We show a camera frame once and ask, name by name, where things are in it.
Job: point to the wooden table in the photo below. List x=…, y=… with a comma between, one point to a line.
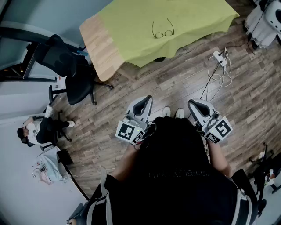
x=101, y=50

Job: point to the black flat box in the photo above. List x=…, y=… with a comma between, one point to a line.
x=65, y=156

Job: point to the person's white shoe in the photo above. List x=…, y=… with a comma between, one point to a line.
x=180, y=113
x=166, y=111

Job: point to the black mesh office chair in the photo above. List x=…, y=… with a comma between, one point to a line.
x=74, y=85

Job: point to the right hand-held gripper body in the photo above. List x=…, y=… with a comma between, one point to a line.
x=219, y=129

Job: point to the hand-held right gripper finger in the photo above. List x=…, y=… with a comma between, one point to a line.
x=207, y=105
x=194, y=114

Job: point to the person's left white shoe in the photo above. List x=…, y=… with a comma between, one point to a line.
x=166, y=111

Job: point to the thin-framed eyeglasses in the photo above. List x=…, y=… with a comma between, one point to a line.
x=158, y=34

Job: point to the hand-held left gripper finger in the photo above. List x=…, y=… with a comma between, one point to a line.
x=148, y=109
x=135, y=105

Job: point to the green tablecloth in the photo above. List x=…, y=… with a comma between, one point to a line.
x=175, y=13

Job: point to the pale blue cloth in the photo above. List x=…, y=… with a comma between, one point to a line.
x=51, y=167

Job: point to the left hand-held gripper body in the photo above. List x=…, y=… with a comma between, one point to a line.
x=128, y=131

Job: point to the person's black shirt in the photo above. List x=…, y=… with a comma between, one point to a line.
x=175, y=175

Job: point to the person's right forearm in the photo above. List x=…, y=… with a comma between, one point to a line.
x=219, y=158

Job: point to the white rounded device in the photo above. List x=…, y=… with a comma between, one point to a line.
x=274, y=15

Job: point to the person's left forearm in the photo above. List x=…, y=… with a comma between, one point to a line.
x=125, y=162

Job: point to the person's right white shoe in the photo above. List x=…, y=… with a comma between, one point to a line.
x=180, y=113

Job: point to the white lace cloth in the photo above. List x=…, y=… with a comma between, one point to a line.
x=258, y=26

